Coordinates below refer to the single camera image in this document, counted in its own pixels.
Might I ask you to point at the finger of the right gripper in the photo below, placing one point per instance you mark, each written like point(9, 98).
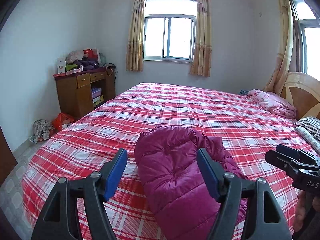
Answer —
point(300, 155)
point(287, 164)

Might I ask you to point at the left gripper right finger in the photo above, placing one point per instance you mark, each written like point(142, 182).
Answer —
point(264, 217)

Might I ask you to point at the magenta puffer jacket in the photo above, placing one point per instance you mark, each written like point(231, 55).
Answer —
point(172, 182)

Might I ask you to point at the clothes pile on desk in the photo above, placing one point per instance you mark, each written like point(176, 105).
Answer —
point(82, 59)

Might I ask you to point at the person's right hand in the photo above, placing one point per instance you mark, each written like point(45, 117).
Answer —
point(299, 211)

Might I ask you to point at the grey floral pillow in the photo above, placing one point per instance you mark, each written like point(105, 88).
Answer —
point(308, 138)

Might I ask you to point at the striped pillow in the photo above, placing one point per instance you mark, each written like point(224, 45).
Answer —
point(312, 125)

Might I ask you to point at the pink folded quilt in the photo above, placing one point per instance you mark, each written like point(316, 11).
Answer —
point(273, 103)

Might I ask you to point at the wooden bed headboard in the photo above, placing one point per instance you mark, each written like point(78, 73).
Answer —
point(303, 92)

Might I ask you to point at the side beige curtain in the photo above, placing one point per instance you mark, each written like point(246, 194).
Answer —
point(277, 80)

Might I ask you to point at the red plaid bed sheet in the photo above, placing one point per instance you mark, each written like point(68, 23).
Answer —
point(247, 131)

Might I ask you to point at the grey patterned bag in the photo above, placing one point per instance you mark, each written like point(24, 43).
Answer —
point(42, 130)

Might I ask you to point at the red plastic bag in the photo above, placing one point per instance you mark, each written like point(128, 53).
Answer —
point(62, 121)

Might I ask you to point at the side window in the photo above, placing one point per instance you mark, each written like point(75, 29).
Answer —
point(307, 38)

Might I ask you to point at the boxes inside desk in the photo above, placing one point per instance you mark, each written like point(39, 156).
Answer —
point(97, 96)

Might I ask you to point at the brown wooden desk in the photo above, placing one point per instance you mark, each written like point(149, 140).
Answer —
point(74, 90)

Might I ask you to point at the right beige curtain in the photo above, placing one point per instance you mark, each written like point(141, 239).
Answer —
point(202, 56)

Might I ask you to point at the white carton on desk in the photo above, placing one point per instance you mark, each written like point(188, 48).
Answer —
point(61, 65)

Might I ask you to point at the left beige curtain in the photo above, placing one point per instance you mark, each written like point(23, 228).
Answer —
point(134, 54)

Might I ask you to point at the back window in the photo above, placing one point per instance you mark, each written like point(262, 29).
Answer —
point(169, 30)

